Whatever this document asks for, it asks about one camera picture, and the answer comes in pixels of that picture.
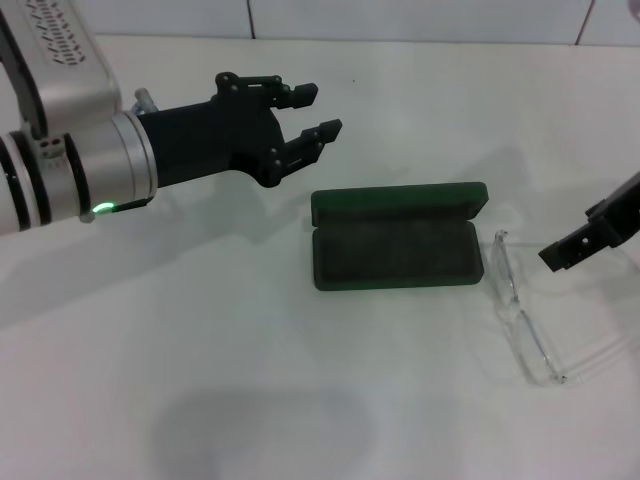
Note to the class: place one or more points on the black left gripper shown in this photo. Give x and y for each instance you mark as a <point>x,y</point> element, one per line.
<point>210,140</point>

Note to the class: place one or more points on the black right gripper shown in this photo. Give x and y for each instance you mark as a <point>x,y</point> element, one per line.
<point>622,210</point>

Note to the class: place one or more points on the clear white glasses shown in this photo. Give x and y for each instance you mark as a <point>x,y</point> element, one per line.
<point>515,305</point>

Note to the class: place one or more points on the green glasses case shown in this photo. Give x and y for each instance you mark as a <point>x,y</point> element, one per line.
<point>395,250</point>

